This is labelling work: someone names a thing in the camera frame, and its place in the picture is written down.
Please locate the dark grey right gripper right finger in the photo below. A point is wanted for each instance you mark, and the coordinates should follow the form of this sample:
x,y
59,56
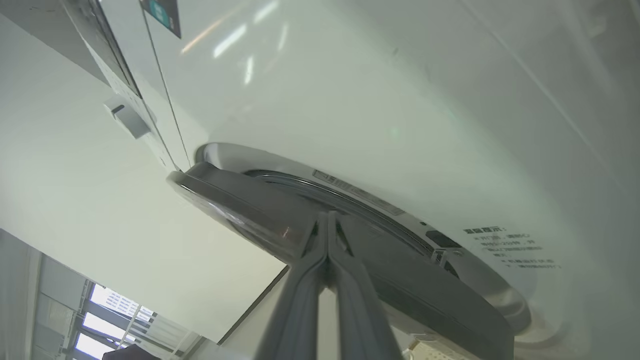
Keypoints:
x,y
362,315

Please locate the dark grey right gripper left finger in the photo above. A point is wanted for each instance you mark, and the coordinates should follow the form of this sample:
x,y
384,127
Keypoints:
x,y
300,310

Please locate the dark round washing machine door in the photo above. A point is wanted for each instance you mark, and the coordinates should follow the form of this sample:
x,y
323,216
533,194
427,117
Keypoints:
x,y
240,205

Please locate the white front-load washing machine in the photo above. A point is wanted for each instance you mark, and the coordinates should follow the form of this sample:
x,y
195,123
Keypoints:
x,y
350,100

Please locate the window with grey frame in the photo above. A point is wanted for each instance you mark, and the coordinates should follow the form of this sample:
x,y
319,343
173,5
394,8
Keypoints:
x,y
105,325

